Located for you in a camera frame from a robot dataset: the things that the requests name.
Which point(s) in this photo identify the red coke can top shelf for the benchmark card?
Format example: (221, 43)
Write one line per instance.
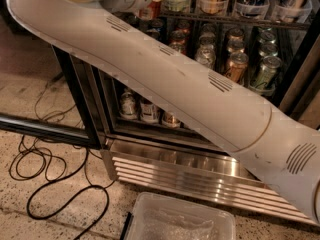
(150, 12)

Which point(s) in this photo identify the red coke can shelf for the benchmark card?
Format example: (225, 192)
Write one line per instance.
(178, 47)
(150, 12)

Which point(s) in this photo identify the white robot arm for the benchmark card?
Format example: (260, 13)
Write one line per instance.
(281, 152)

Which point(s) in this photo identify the red coke can middle shelf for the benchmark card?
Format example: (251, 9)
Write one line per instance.
(178, 47)

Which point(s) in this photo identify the white green can middle shelf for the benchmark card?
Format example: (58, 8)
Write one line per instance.
(206, 57)

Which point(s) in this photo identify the blue pepsi can top shelf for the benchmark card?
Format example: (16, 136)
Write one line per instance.
(252, 9)

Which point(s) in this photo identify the gold can middle shelf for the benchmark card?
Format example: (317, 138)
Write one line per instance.
(236, 65)

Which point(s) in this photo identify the striped can top shelf right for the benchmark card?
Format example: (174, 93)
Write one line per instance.
(291, 11)

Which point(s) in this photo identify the open glass fridge door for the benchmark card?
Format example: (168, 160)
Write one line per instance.
(49, 95)

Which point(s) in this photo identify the stainless steel fridge grille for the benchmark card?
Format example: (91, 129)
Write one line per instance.
(206, 176)

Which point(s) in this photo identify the white capped juice bottle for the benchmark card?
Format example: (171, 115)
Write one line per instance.
(150, 113)

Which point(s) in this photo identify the clear plastic bin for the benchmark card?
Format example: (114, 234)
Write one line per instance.
(158, 217)

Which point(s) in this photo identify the top wire fridge shelf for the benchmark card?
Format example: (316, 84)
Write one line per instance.
(234, 20)

